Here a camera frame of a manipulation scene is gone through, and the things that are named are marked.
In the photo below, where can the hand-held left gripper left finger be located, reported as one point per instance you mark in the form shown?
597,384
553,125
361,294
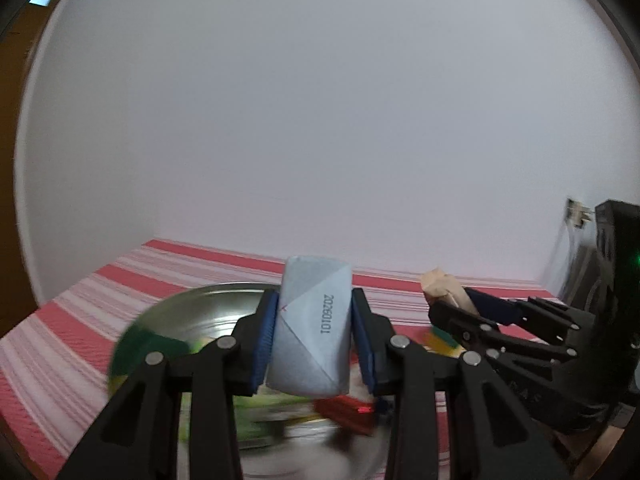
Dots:
265,340

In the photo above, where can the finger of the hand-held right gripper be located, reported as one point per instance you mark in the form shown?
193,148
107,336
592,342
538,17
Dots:
500,310
480,335

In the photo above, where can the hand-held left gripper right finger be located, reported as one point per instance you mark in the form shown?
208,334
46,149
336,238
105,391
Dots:
364,345

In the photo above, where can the green yellow sponge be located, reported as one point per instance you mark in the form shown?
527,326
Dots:
145,350
445,342

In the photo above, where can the white tissue packet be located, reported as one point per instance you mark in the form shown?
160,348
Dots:
305,340

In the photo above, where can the round metal basin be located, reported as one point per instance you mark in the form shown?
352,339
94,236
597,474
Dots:
210,310

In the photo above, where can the beige packet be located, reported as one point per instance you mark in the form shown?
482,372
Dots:
440,282

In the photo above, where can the red packet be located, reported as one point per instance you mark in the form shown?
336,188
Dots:
350,410

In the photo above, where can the light green tissue pack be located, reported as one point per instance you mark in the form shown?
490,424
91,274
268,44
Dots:
250,425

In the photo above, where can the black monitor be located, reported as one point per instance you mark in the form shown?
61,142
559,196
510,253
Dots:
582,275

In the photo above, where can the white charger plug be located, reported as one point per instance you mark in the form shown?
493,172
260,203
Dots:
585,217

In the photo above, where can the red white striped cloth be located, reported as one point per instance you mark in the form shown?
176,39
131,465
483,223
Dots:
65,325

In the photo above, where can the brown wooden furniture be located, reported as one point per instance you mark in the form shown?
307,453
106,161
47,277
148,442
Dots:
15,185

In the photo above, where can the wall socket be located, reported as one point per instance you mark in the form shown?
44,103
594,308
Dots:
572,208

